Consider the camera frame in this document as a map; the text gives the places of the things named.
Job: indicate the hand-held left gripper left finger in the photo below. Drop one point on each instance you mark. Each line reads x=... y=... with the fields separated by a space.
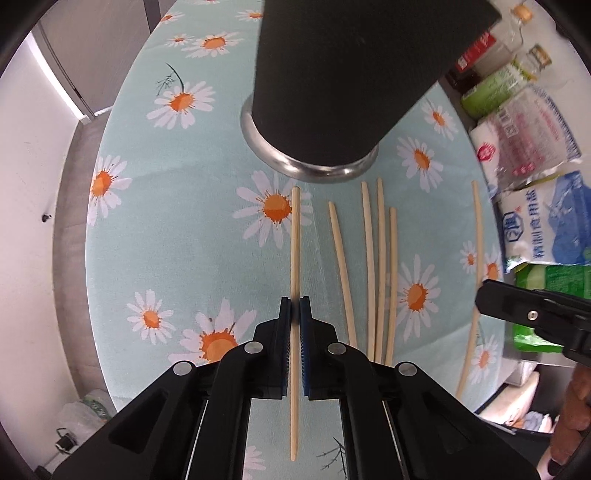
x=286 y=346

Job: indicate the grey door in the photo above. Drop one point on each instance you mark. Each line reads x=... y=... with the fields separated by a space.
x=92 y=55

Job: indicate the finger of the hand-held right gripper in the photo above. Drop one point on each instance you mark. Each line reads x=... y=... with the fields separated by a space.
x=512 y=304

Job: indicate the black utensil holder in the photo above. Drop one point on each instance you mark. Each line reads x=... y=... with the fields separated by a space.
x=346 y=83

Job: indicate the clear plastic bottles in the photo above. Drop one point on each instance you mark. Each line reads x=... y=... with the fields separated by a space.
x=90 y=406

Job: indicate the clear sugar bag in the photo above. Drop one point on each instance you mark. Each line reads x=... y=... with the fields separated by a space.
x=521 y=134

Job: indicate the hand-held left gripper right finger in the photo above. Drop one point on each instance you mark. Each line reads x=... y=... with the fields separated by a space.
x=304 y=346

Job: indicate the person's right hand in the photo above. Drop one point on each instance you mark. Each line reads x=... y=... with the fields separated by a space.
x=572 y=415

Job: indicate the white blue salt bag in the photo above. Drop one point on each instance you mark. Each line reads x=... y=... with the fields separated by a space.
x=545 y=226

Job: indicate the daisy print tablecloth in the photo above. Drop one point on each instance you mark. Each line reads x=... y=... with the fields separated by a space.
x=184 y=230

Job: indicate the single wooden chopstick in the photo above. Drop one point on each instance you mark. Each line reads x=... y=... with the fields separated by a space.
x=295 y=240

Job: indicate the green plastic bag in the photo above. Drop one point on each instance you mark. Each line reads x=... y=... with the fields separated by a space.
x=531 y=339

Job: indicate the bunch of bamboo chopsticks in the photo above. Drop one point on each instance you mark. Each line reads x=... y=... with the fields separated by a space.
x=368 y=258

